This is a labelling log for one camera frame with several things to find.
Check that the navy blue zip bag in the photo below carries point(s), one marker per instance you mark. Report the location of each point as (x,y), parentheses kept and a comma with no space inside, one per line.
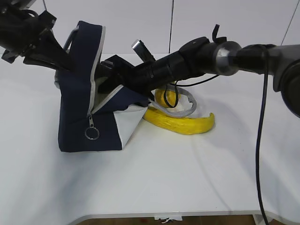
(90,121)

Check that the yellow banana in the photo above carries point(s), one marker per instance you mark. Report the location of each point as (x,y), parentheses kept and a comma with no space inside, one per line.
(184,126)

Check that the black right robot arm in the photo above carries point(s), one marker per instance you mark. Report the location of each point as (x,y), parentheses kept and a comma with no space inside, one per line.
(220,57)

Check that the white torn paper scrap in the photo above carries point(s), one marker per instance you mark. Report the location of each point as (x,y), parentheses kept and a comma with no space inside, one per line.
(168,219)

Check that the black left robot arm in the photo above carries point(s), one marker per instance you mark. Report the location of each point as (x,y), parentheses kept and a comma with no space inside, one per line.
(14,7)

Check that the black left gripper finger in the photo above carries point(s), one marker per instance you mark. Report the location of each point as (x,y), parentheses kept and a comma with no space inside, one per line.
(48,44)
(47,60)

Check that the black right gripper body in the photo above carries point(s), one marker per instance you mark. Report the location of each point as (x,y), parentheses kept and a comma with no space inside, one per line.
(116,71)

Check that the yellow pear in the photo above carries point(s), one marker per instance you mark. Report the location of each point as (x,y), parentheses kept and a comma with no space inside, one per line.
(167,98)

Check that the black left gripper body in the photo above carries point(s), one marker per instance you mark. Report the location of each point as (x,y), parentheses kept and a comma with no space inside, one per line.
(25,33)

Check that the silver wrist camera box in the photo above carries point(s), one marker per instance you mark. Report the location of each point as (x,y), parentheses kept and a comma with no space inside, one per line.
(142,51)

